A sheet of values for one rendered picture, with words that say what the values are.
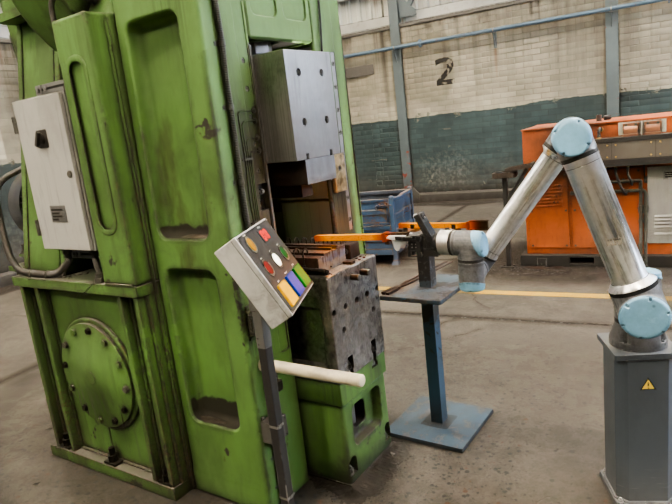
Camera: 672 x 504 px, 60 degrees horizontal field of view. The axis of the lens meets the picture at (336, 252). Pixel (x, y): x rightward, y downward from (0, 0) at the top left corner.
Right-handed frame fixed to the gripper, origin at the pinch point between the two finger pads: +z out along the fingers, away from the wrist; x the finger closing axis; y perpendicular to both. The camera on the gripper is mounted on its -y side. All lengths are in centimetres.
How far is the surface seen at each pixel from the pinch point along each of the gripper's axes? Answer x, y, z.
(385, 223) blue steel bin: 328, 65, 187
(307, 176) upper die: -12.4, -25.0, 26.9
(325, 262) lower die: -7.6, 10.0, 26.3
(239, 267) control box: -73, -7, 9
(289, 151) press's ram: -17.5, -35.2, 30.0
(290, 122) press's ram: -17, -46, 28
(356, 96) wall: 721, -79, 446
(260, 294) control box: -71, 2, 5
